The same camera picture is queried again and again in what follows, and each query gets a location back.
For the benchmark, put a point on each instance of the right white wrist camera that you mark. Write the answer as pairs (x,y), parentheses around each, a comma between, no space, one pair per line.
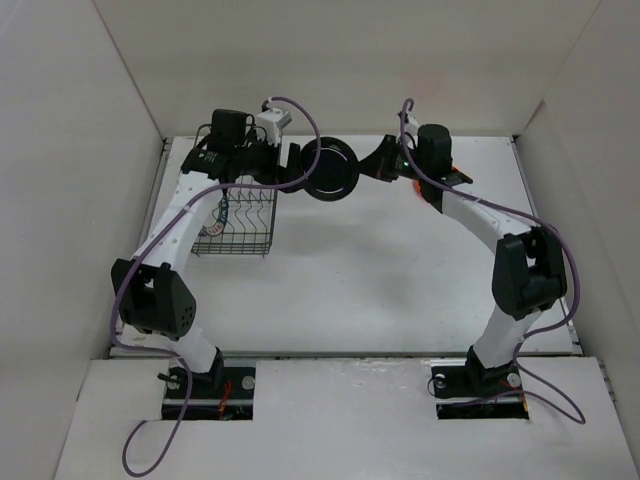
(409,127)

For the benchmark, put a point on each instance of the black plate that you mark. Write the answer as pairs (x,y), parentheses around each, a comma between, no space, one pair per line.
(336,173)

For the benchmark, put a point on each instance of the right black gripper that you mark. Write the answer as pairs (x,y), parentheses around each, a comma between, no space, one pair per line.
(377,165)

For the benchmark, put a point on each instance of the grey wire dish rack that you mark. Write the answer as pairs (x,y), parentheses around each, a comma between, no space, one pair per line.
(251,218)

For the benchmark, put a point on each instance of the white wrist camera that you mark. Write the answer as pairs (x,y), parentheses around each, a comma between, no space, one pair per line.
(409,127)
(270,124)

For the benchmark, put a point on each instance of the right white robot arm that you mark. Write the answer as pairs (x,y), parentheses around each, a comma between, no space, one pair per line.
(528,274)

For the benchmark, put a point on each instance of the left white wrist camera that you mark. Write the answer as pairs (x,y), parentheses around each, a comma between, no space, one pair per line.
(270,124)

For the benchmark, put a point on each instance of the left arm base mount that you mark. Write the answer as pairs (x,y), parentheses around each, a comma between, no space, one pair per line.
(231,400)

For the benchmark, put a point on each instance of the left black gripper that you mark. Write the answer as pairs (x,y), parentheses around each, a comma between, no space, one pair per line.
(272,173)

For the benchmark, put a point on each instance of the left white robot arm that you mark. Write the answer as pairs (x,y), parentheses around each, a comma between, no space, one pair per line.
(151,295)

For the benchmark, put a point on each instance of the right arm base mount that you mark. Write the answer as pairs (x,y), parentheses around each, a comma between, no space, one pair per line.
(463,392)

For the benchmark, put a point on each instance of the white plate green rim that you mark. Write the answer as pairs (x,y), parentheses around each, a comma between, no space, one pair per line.
(220,219)

